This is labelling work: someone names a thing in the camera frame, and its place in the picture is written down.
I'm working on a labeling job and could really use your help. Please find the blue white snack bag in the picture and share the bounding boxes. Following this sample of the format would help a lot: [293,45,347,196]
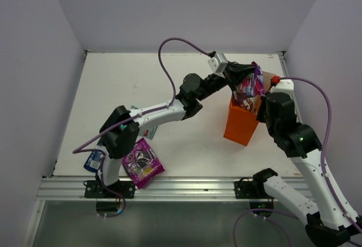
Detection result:
[83,145,107,172]

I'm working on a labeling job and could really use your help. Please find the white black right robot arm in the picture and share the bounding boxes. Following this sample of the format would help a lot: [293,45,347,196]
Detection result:
[252,92,361,246]

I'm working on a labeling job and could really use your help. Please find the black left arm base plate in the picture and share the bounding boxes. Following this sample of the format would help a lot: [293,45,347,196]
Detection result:
[83,180,136,199]

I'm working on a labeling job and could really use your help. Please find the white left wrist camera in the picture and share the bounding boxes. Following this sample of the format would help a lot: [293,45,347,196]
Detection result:
[208,53,228,77]

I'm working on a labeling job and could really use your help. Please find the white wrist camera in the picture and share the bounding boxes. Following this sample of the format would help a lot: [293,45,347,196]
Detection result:
[208,53,228,77]
[269,76,294,97]

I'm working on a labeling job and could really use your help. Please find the red brown snack bag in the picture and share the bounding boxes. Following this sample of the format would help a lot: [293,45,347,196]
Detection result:
[240,97,260,114]

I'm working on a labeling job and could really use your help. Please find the purple Fox's candy bag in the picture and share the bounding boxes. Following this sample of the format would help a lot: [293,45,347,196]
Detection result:
[234,62,265,105]

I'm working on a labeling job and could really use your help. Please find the teal Fox's candy bag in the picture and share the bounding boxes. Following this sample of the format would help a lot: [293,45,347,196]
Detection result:
[119,105,158,140]

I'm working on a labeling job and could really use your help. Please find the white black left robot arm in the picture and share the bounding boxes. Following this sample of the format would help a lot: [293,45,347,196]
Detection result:
[97,61,256,198]

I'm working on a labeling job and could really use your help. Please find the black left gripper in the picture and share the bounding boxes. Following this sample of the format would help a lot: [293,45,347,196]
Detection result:
[196,60,256,102]

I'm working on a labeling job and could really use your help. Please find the magenta purple snack bag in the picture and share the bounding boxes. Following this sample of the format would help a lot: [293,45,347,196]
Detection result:
[122,138,165,189]

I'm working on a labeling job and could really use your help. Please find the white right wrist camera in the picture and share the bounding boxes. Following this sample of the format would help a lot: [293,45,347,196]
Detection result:
[269,76,294,97]

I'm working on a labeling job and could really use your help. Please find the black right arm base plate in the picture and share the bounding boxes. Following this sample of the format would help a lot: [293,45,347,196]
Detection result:
[234,177,270,200]

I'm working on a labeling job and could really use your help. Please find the orange paper bag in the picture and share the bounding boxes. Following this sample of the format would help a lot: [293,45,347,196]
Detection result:
[223,70,275,146]

